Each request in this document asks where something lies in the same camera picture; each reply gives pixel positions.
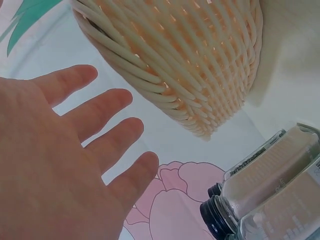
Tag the person's left hand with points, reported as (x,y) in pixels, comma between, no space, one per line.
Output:
(37,155)

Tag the cream woven wicker basket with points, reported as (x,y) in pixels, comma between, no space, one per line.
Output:
(175,62)

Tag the glass jar with dark spice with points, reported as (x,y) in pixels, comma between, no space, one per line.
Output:
(250,160)

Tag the glass jar with cream label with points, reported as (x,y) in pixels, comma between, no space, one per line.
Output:
(270,175)

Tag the clear glass jar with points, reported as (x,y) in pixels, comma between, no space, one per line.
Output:
(282,222)

